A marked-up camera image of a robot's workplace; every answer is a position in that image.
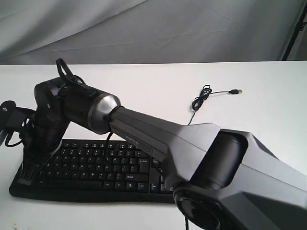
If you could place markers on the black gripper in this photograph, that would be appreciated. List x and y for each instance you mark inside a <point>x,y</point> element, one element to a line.
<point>41,139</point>

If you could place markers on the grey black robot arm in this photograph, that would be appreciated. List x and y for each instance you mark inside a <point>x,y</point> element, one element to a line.
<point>221,179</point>

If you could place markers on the black acer keyboard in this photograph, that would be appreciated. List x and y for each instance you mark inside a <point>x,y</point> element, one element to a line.
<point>96,171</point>

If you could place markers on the grey backdrop cloth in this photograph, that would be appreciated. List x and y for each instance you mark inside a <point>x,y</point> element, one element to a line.
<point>145,31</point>

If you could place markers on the black tripod stand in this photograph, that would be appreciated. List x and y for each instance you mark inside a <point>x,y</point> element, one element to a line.
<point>299,27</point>

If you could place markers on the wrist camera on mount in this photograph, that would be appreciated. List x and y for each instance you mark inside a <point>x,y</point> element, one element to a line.
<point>13,119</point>

